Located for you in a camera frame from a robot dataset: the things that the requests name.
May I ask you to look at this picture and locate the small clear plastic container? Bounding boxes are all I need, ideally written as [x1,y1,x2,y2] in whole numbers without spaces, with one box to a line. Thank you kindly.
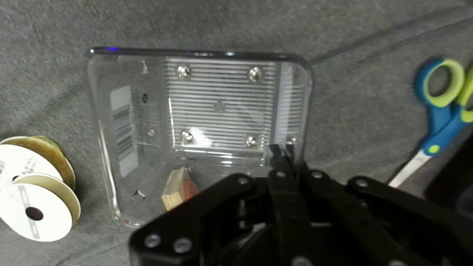
[86,46,315,230]

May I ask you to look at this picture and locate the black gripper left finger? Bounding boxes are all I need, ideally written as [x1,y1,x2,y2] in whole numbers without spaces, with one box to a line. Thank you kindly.
[129,144,298,266]

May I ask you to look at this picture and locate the grey fabric table cloth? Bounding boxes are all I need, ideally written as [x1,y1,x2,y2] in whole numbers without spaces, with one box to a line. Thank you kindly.
[0,0,473,266]

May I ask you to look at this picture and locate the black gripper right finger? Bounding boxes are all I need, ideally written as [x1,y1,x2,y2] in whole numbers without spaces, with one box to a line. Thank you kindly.
[284,145,473,266]

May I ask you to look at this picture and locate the small wooden block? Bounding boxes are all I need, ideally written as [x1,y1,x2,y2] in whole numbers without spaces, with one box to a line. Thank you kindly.
[160,166,202,213]

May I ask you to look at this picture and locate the blue and green scissors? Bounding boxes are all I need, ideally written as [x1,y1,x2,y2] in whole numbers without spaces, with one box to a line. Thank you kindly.
[388,58,473,190]

